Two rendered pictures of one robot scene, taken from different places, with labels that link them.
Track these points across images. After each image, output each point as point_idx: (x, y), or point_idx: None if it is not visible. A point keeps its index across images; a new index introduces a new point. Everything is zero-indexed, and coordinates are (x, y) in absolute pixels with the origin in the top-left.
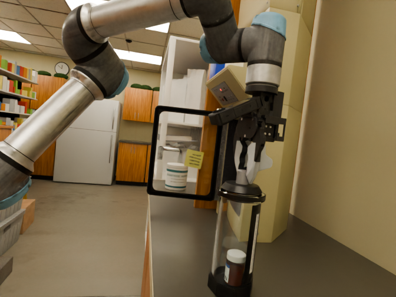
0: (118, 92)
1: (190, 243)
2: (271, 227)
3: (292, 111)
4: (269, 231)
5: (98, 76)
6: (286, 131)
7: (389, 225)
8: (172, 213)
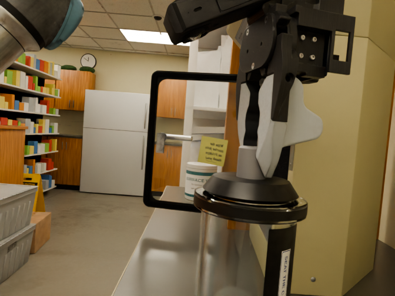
0: (63, 35)
1: (185, 291)
2: (341, 268)
3: (377, 52)
4: (335, 275)
5: (19, 5)
6: (364, 88)
7: None
8: (178, 235)
